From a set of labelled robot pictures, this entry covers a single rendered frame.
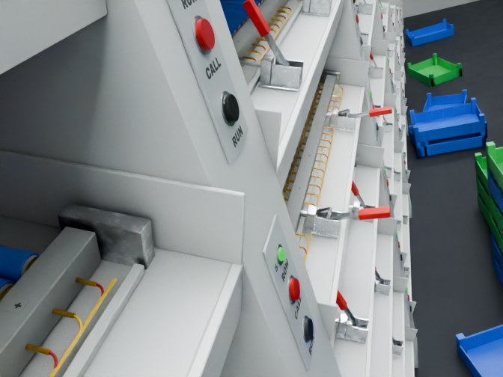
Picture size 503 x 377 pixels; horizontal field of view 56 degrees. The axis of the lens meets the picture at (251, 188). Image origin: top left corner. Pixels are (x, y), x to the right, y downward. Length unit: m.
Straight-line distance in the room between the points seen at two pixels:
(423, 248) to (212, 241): 1.63
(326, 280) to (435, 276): 1.25
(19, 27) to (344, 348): 0.59
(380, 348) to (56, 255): 0.74
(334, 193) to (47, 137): 0.44
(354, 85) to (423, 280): 0.95
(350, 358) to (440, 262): 1.16
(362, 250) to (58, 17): 0.70
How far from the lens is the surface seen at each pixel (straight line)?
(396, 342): 1.15
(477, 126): 2.37
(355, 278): 0.78
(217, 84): 0.27
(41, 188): 0.30
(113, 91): 0.24
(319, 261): 0.54
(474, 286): 1.72
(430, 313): 1.64
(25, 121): 0.28
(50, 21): 0.19
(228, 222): 0.25
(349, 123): 0.78
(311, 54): 0.57
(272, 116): 0.32
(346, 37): 0.93
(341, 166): 0.70
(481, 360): 1.53
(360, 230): 0.87
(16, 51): 0.18
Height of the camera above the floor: 1.23
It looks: 30 degrees down
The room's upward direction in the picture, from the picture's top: 20 degrees counter-clockwise
